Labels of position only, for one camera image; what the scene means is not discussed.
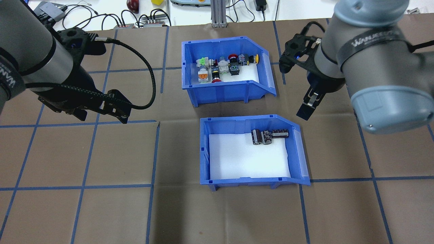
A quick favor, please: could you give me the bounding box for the blue plastic button bin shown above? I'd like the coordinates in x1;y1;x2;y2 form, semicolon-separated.
181;36;277;108

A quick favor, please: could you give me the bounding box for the blue plastic capacitor bin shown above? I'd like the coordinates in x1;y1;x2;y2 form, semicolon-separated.
199;115;311;192

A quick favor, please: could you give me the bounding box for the gray docking hub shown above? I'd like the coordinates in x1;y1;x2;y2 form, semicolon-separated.
33;1;68;21

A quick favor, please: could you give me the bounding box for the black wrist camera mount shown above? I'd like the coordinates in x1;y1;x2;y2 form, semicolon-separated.
56;28;107;56
279;21;322;73

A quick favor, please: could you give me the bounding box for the aluminium profile post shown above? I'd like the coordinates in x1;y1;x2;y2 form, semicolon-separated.
210;0;228;28

